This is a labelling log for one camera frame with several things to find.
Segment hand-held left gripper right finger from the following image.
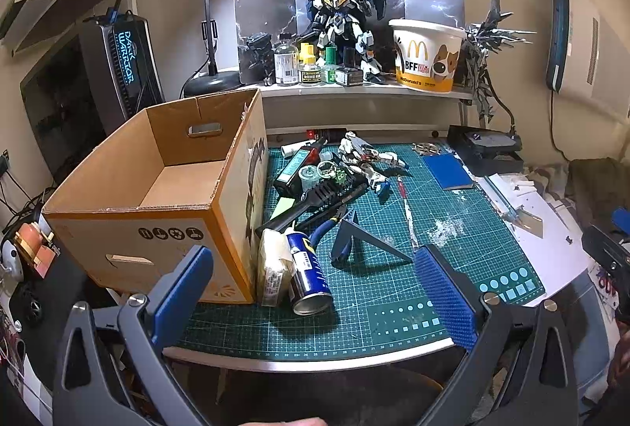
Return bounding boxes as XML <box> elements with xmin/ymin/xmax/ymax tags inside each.
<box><xmin>413</xmin><ymin>245</ymin><xmax>579</xmax><ymax>426</ymax></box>

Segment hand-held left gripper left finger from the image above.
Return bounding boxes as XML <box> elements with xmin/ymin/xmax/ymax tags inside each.
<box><xmin>53</xmin><ymin>245</ymin><xmax>215</xmax><ymax>426</ymax></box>

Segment brown cardboard box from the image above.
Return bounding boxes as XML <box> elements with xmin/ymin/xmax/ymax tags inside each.
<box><xmin>42</xmin><ymin>87</ymin><xmax>271</xmax><ymax>305</ymax></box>

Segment beige packet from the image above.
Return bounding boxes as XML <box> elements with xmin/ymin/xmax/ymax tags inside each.
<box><xmin>256</xmin><ymin>226</ymin><xmax>296</xmax><ymax>307</ymax></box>

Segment blue-grey model stand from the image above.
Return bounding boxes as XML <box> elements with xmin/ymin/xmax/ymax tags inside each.
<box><xmin>330</xmin><ymin>209</ymin><xmax>414</xmax><ymax>267</ymax></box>

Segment blue spray can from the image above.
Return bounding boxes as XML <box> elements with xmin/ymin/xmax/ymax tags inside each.
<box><xmin>285</xmin><ymin>229</ymin><xmax>334</xmax><ymax>316</ymax></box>

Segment white robot model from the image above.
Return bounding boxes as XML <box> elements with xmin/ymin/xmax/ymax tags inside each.
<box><xmin>337</xmin><ymin>131</ymin><xmax>410</xmax><ymax>195</ymax></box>

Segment green cutting mat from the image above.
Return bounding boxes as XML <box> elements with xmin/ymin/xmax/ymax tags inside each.
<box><xmin>174</xmin><ymin>143</ymin><xmax>547</xmax><ymax>358</ymax></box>

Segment metal ruler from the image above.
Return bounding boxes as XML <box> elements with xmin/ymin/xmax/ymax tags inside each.
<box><xmin>485</xmin><ymin>175</ymin><xmax>545</xmax><ymax>237</ymax></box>

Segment blue sanding pad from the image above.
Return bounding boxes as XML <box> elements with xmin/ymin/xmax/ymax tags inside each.
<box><xmin>422</xmin><ymin>153</ymin><xmax>476</xmax><ymax>191</ymax></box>

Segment small clear jar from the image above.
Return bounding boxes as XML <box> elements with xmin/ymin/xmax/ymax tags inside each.
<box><xmin>299</xmin><ymin>165</ymin><xmax>321</xmax><ymax>191</ymax></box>

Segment white glue tube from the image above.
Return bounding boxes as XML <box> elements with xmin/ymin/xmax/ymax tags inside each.
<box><xmin>280</xmin><ymin>141</ymin><xmax>316</xmax><ymax>158</ymax></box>

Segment black device with red light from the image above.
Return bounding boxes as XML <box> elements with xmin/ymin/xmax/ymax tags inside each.
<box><xmin>305</xmin><ymin>127</ymin><xmax>345</xmax><ymax>144</ymax></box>

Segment white game console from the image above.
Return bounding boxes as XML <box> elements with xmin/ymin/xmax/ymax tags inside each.
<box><xmin>545</xmin><ymin>0</ymin><xmax>604</xmax><ymax>99</ymax></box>

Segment black desk lamp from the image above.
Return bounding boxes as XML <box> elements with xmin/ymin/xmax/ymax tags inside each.
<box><xmin>182</xmin><ymin>0</ymin><xmax>245</xmax><ymax>98</ymax></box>

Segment white desk shelf riser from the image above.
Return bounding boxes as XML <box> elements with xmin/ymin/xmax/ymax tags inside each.
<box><xmin>258</xmin><ymin>76</ymin><xmax>476</xmax><ymax>144</ymax></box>

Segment black computer tower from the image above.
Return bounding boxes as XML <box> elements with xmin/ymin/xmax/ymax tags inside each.
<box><xmin>20</xmin><ymin>10</ymin><xmax>165</xmax><ymax>183</ymax></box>

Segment dark winged model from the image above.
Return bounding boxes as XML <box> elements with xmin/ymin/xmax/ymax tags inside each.
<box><xmin>463</xmin><ymin>0</ymin><xmax>537</xmax><ymax>126</ymax></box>

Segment white and yellow paper bucket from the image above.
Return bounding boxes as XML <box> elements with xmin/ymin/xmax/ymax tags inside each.
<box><xmin>388</xmin><ymin>19</ymin><xmax>466</xmax><ymax>94</ymax></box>

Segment small black box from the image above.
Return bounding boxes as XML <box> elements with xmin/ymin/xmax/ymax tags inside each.
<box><xmin>335</xmin><ymin>66</ymin><xmax>365</xmax><ymax>87</ymax></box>

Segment clear glass bottle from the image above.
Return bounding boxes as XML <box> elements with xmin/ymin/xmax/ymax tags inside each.
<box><xmin>272</xmin><ymin>35</ymin><xmax>299</xmax><ymax>86</ymax></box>

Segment yellow-capped bottle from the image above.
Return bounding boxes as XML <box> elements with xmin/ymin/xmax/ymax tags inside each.
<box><xmin>298</xmin><ymin>43</ymin><xmax>321</xmax><ymax>85</ymax></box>

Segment small dark robot model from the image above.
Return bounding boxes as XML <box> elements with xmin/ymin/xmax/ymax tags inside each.
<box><xmin>245</xmin><ymin>32</ymin><xmax>274</xmax><ymax>85</ymax></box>

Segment green-capped bottle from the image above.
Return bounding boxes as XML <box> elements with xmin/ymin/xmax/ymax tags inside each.
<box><xmin>317</xmin><ymin>44</ymin><xmax>340</xmax><ymax>85</ymax></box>

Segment large white-blue robot model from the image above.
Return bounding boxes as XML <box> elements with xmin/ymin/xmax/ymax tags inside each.
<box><xmin>298</xmin><ymin>0</ymin><xmax>395</xmax><ymax>86</ymax></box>

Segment red-handled file tool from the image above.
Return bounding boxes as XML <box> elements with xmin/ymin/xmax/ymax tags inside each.
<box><xmin>396</xmin><ymin>175</ymin><xmax>419</xmax><ymax>254</ymax></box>

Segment blue-handled pliers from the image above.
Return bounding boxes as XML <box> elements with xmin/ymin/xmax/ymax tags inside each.
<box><xmin>294</xmin><ymin>200</ymin><xmax>358</xmax><ymax>246</ymax></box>

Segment wall shelf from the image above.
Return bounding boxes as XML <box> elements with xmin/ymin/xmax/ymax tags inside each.
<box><xmin>0</xmin><ymin>0</ymin><xmax>136</xmax><ymax>57</ymax></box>

